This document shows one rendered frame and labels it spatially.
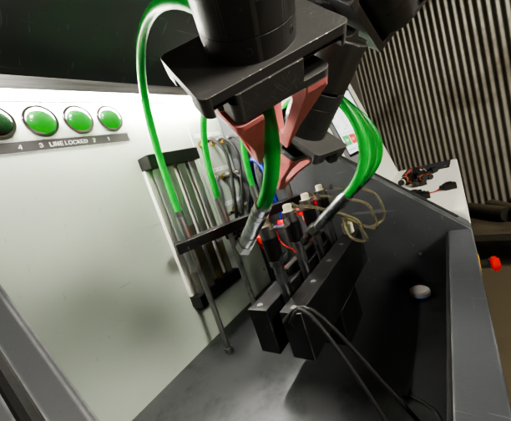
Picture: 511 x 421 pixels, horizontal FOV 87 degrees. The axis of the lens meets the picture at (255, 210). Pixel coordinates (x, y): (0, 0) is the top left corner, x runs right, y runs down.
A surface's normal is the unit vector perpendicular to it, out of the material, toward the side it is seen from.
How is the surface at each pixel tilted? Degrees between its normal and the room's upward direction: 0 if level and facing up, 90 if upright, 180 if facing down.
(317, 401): 0
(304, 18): 49
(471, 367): 0
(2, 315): 43
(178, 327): 90
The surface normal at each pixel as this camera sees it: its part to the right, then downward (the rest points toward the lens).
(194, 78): -0.18, -0.51
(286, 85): 0.53, 0.67
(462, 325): -0.30, -0.94
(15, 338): 0.31, -0.80
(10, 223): 0.78, -0.15
